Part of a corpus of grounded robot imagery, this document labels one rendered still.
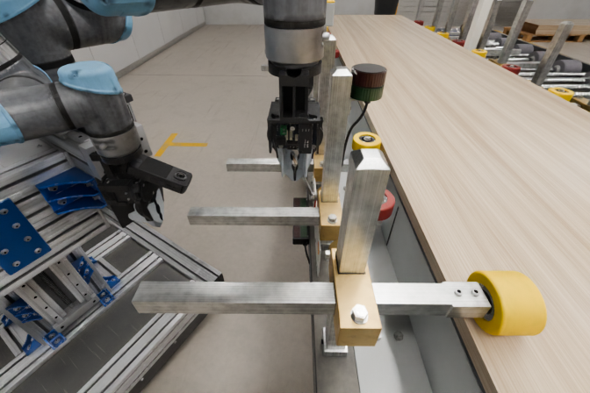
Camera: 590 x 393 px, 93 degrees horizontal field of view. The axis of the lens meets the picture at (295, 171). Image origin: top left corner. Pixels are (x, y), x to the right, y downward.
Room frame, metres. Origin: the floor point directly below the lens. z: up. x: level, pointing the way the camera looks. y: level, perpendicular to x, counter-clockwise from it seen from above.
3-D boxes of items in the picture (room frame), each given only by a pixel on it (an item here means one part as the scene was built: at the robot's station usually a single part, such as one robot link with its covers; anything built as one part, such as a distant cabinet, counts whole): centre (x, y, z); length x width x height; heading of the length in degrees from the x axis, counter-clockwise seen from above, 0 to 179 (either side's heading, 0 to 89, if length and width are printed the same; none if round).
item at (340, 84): (0.49, -0.08, 0.93); 0.04 x 0.04 x 0.48; 0
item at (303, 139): (0.38, 0.00, 1.15); 0.09 x 0.08 x 0.12; 179
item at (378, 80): (0.49, -0.13, 1.15); 0.06 x 0.06 x 0.02
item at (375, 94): (0.49, -0.13, 1.13); 0.06 x 0.06 x 0.02
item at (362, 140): (0.70, -0.21, 0.85); 0.08 x 0.08 x 0.11
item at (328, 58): (0.74, -0.08, 0.93); 0.04 x 0.04 x 0.48; 0
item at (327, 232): (0.47, -0.08, 0.85); 0.14 x 0.06 x 0.05; 0
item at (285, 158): (0.38, 0.02, 1.04); 0.06 x 0.03 x 0.09; 179
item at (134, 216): (0.43, 0.33, 0.86); 0.06 x 0.03 x 0.09; 89
